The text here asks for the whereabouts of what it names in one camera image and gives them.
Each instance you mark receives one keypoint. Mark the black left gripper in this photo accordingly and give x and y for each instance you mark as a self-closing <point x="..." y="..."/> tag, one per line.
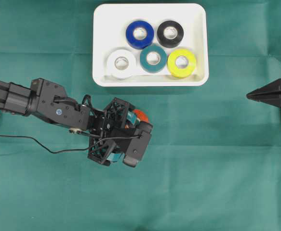
<point x="117" y="114"/>

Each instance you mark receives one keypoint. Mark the red tape roll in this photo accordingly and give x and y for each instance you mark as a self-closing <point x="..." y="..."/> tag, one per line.
<point x="141" y="115"/>

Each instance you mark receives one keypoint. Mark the white tape roll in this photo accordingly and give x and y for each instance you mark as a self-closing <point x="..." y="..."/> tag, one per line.
<point x="121" y="64"/>

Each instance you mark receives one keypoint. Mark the green tape roll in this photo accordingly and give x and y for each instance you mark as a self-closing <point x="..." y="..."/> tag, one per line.
<point x="153" y="58"/>

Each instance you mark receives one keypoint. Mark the yellow tape roll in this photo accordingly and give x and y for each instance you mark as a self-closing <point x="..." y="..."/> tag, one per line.
<point x="181" y="63"/>

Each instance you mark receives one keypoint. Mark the blue tape roll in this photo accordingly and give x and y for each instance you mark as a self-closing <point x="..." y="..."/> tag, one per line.
<point x="139" y="34"/>

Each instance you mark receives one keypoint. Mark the black tape roll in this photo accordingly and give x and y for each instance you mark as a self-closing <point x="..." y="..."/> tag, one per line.
<point x="170" y="34"/>

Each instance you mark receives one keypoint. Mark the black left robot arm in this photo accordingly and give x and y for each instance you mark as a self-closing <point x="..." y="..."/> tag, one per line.
<point x="50" y="103"/>

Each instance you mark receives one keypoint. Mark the white plastic case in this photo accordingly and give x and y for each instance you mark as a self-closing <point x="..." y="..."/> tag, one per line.
<point x="109" y="34"/>

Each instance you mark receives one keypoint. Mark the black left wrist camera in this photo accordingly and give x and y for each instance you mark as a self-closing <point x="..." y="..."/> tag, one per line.
<point x="132" y="142"/>

